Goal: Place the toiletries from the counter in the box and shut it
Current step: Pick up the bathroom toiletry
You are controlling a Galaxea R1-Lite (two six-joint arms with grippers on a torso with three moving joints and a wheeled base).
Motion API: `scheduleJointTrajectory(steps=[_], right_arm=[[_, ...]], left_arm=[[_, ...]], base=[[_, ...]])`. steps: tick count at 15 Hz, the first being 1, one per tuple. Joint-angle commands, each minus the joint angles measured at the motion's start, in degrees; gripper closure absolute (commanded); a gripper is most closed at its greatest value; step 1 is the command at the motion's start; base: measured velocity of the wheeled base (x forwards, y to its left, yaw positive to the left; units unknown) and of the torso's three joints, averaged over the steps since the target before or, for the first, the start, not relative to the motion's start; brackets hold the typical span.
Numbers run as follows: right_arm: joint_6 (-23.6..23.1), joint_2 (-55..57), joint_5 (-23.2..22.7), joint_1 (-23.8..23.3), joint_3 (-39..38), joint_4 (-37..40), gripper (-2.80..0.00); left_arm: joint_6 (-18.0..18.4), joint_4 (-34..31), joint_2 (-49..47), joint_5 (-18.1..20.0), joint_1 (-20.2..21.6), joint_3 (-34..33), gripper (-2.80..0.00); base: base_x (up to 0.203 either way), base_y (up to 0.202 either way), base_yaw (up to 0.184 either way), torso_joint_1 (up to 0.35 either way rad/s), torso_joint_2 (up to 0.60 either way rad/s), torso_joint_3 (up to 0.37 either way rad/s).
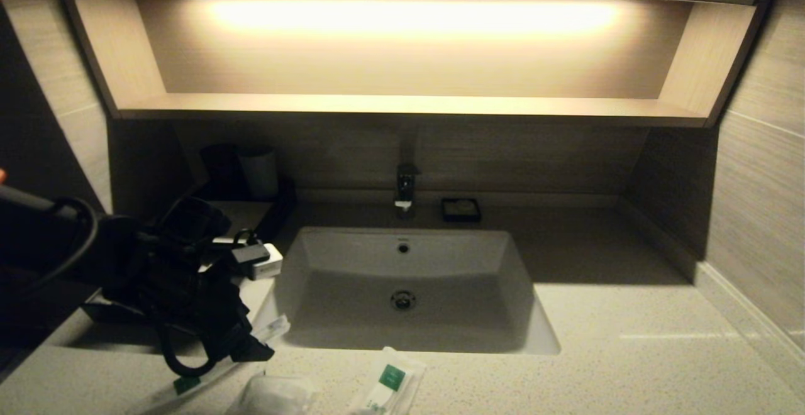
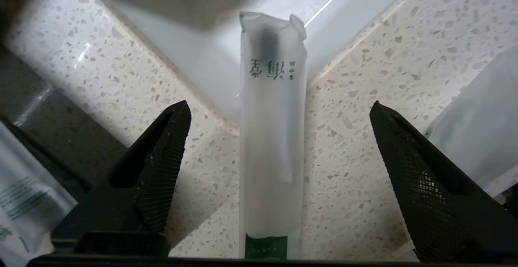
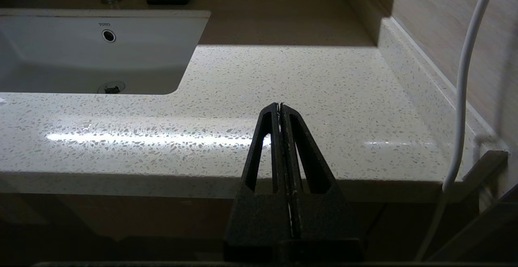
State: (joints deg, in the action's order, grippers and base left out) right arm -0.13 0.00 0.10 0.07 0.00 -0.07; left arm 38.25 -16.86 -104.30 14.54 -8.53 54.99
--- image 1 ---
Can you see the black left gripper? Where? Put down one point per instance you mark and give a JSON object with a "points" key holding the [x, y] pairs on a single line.
{"points": [[214, 305]]}

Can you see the long white toothbrush packet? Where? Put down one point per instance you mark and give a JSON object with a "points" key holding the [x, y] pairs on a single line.
{"points": [[270, 328]]}

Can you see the black pull-out box drawer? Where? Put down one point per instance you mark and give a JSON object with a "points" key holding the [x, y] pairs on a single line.
{"points": [[104, 311]]}

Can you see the dark grey tumbler cup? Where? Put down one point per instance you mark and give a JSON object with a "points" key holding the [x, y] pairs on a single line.
{"points": [[220, 170]]}

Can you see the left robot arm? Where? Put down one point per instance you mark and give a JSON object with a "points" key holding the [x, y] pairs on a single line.
{"points": [[75, 245]]}

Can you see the crumpled white shower cap packet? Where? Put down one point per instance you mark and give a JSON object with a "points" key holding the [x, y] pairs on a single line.
{"points": [[277, 396]]}

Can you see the white comb packet green label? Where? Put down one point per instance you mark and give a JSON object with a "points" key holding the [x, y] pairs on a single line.
{"points": [[390, 380]]}

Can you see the metal sink drain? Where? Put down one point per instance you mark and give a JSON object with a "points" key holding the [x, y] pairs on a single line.
{"points": [[403, 300]]}

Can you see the light grey tumbler cup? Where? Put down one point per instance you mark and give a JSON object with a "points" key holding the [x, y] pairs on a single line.
{"points": [[259, 173]]}

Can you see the white ceramic sink basin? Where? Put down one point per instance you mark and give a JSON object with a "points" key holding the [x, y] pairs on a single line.
{"points": [[409, 270]]}

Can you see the chrome faucet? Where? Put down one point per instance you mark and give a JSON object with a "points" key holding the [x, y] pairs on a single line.
{"points": [[405, 188]]}

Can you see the black soap dish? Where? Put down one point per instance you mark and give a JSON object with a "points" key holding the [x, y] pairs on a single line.
{"points": [[461, 215]]}

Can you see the warm shelf light strip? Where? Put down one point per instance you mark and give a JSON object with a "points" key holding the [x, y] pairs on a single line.
{"points": [[409, 17]]}

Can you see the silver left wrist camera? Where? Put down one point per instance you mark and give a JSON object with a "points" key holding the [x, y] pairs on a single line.
{"points": [[267, 263]]}

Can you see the wooden wall shelf niche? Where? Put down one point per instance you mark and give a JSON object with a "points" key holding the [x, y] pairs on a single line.
{"points": [[409, 69]]}

